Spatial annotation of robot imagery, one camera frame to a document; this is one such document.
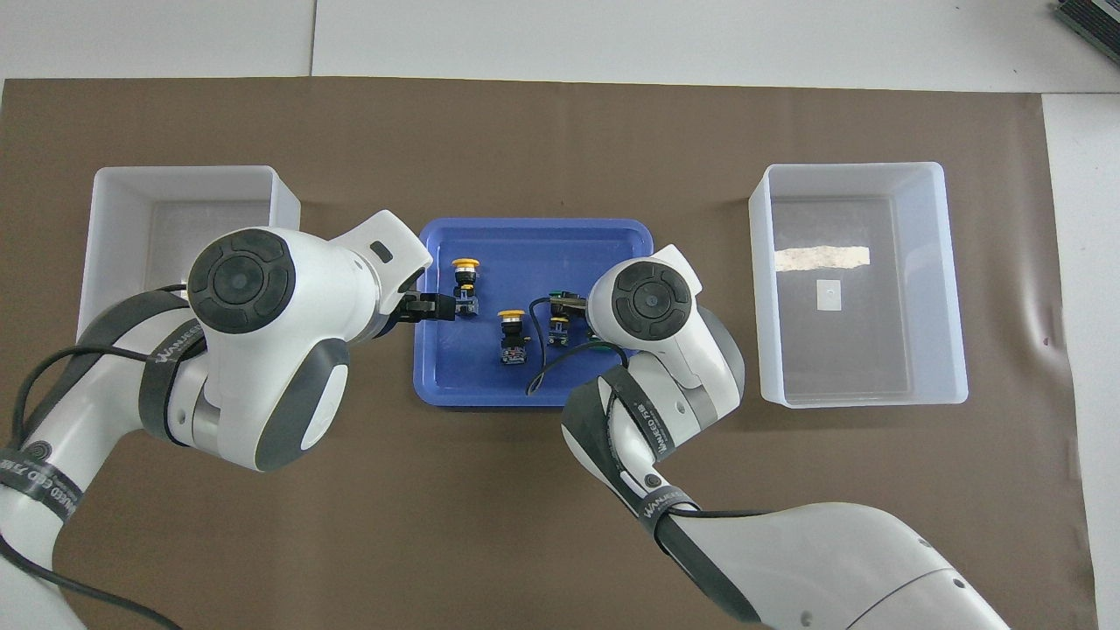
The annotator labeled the green push button switch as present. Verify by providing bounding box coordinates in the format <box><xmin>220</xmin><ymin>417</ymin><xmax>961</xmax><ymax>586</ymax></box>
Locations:
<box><xmin>547</xmin><ymin>293</ymin><xmax>574</xmax><ymax>348</ymax></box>

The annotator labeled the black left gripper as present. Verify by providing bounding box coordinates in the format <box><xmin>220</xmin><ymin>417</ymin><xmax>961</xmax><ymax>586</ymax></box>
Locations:
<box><xmin>383</xmin><ymin>271</ymin><xmax>590</xmax><ymax>338</ymax></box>

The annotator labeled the translucent white plastic box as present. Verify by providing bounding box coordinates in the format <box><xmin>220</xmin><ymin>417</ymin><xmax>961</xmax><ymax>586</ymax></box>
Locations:
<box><xmin>77</xmin><ymin>165</ymin><xmax>302</xmax><ymax>342</ymax></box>
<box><xmin>748</xmin><ymin>161</ymin><xmax>970</xmax><ymax>409</ymax></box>

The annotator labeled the dark grey ribbed device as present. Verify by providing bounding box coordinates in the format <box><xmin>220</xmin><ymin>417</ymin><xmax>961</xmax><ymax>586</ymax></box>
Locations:
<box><xmin>1053</xmin><ymin>0</ymin><xmax>1120</xmax><ymax>41</ymax></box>

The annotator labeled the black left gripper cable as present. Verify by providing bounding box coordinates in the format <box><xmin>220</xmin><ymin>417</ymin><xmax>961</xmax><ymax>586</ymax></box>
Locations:
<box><xmin>0</xmin><ymin>284</ymin><xmax>211</xmax><ymax>630</ymax></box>

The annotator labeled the blue plastic tray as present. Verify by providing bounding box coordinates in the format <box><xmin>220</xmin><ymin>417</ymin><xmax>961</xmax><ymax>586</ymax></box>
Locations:
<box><xmin>412</xmin><ymin>217</ymin><xmax>656</xmax><ymax>409</ymax></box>

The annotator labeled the brown paper table mat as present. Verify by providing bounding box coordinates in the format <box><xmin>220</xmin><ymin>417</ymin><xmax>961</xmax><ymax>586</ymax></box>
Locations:
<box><xmin>0</xmin><ymin>77</ymin><xmax>1099</xmax><ymax>630</ymax></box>

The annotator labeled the yellow push button switch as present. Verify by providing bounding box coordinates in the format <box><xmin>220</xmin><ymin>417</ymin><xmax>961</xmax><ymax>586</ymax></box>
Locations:
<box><xmin>496</xmin><ymin>309</ymin><xmax>529</xmax><ymax>366</ymax></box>
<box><xmin>451</xmin><ymin>256</ymin><xmax>481</xmax><ymax>319</ymax></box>

